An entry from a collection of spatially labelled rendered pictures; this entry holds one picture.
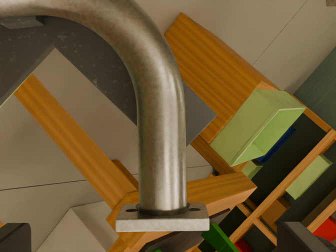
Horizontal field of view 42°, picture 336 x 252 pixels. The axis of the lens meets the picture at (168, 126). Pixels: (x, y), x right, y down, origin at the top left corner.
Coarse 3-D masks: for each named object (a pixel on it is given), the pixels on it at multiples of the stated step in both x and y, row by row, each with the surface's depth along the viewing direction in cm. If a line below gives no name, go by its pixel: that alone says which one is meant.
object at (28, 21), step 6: (6, 18) 29; (12, 18) 29; (18, 18) 29; (24, 18) 29; (30, 18) 28; (36, 18) 29; (42, 18) 30; (0, 24) 29; (6, 24) 29; (12, 24) 29; (18, 24) 29; (24, 24) 29; (30, 24) 30; (36, 24) 30; (42, 24) 30
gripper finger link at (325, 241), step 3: (318, 237) 14; (321, 237) 14; (321, 240) 14; (324, 240) 14; (327, 240) 14; (324, 243) 14; (327, 243) 14; (330, 243) 14; (327, 246) 13; (330, 246) 13; (333, 246) 13; (330, 249) 13; (333, 249) 13
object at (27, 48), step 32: (0, 32) 31; (32, 32) 31; (64, 32) 30; (0, 64) 31; (32, 64) 31; (96, 64) 31; (0, 96) 31; (128, 96) 31; (192, 96) 31; (192, 128) 31
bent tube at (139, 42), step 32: (0, 0) 26; (32, 0) 26; (64, 0) 26; (96, 0) 25; (128, 0) 26; (96, 32) 27; (128, 32) 25; (160, 32) 26; (128, 64) 26; (160, 64) 26; (160, 96) 26; (160, 128) 26; (160, 160) 26; (160, 192) 26; (128, 224) 25; (160, 224) 25; (192, 224) 25
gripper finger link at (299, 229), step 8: (280, 224) 15; (288, 224) 14; (296, 224) 14; (280, 232) 15; (288, 232) 14; (296, 232) 13; (304, 232) 13; (280, 240) 15; (288, 240) 14; (296, 240) 13; (304, 240) 13; (312, 240) 13; (280, 248) 15; (288, 248) 14; (296, 248) 13; (304, 248) 12; (312, 248) 12; (320, 248) 12
